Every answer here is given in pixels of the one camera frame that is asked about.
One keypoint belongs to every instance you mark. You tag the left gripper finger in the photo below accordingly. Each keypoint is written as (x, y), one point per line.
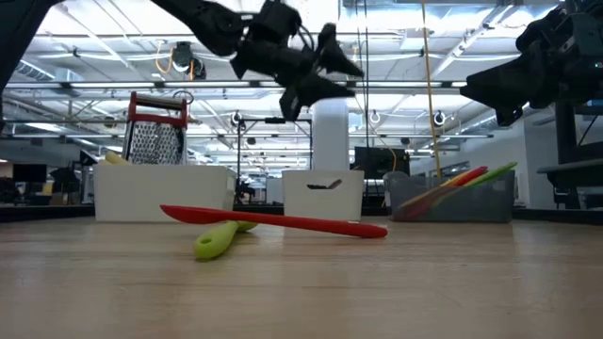
(334, 54)
(311, 92)

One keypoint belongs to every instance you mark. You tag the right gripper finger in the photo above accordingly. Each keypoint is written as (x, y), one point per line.
(504, 85)

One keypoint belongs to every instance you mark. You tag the green silicone spatula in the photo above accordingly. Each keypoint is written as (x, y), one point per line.
(499, 170)

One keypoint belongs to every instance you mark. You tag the red silicone spoon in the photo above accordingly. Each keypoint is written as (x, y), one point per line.
(282, 220)
(473, 174)

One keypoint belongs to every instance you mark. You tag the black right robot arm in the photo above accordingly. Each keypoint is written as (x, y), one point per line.
(594, 87)

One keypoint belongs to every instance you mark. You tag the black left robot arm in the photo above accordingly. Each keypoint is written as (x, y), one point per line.
(207, 21)

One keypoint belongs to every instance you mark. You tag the white structural column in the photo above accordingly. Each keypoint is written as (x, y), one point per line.
(330, 141)

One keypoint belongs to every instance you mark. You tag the grey desk cart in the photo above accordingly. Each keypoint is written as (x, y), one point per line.
(575, 172)

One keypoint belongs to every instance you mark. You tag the grey translucent plastic bin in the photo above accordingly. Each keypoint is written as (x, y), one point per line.
(490, 207)

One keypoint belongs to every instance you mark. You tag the red metal box grater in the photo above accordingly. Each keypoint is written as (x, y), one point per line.
(155, 143)

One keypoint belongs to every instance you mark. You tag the wide white plastic bin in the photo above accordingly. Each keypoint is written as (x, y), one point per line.
(160, 193)

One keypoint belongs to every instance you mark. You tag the lime green silicone spoon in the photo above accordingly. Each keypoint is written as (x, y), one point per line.
(214, 242)

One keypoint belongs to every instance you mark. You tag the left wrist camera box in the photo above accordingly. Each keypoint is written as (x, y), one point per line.
(275, 23)

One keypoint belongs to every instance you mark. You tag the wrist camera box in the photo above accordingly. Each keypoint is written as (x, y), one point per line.
(275, 23)
(589, 37)

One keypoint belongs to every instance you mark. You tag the black rig frame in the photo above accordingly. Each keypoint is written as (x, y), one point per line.
(274, 120)

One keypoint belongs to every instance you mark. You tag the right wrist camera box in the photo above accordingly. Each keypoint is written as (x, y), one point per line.
(589, 37)

